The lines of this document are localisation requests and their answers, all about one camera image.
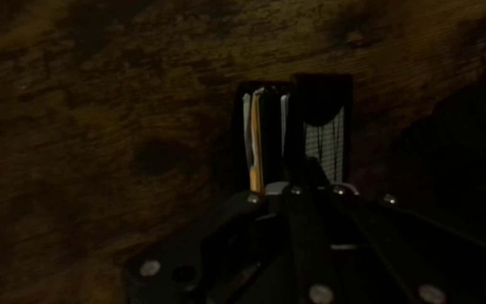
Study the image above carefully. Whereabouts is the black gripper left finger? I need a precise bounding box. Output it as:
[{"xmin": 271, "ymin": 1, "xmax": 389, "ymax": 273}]
[{"xmin": 121, "ymin": 187, "xmax": 313, "ymax": 304}]

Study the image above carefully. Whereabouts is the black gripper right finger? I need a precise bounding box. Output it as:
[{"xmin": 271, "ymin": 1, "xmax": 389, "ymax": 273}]
[{"xmin": 304, "ymin": 157, "xmax": 486, "ymax": 304}]

